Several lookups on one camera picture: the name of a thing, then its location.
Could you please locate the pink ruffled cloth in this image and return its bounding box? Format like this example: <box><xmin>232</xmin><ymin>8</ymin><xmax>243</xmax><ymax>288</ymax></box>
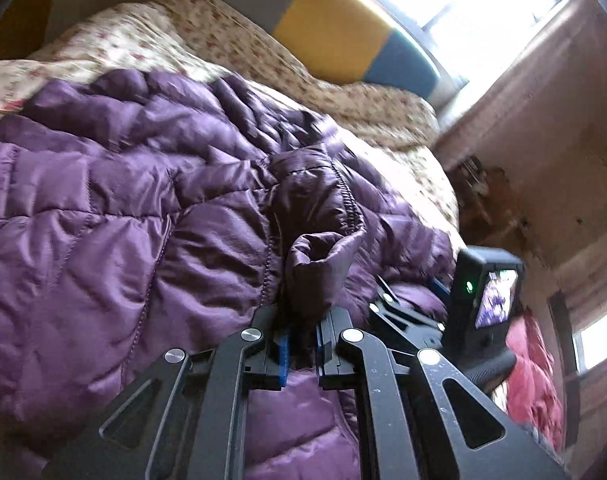
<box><xmin>506</xmin><ymin>309</ymin><xmax>564</xmax><ymax>452</ymax></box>

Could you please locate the purple quilted down jacket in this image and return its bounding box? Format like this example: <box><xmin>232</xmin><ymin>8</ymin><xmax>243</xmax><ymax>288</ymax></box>
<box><xmin>0</xmin><ymin>70</ymin><xmax>454</xmax><ymax>479</ymax></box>

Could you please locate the black camera with screen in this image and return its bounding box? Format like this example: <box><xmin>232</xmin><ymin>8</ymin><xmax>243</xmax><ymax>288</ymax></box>
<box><xmin>441</xmin><ymin>246</ymin><xmax>525</xmax><ymax>366</ymax></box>

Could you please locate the grey yellow blue headboard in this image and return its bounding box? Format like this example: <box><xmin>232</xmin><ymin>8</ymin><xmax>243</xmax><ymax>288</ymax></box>
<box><xmin>221</xmin><ymin>0</ymin><xmax>453</xmax><ymax>108</ymax></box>

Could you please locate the cluttered wooden side table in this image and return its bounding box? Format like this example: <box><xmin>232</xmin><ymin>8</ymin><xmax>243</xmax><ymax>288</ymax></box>
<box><xmin>448</xmin><ymin>156</ymin><xmax>530</xmax><ymax>257</ymax></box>

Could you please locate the floral quilt bedspread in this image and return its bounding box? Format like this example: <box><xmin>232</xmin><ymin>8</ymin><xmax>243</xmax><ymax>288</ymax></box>
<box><xmin>0</xmin><ymin>0</ymin><xmax>463</xmax><ymax>248</ymax></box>

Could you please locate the right pink curtain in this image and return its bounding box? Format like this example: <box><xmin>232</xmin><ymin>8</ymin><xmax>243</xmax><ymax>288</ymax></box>
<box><xmin>433</xmin><ymin>0</ymin><xmax>587</xmax><ymax>169</ymax></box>

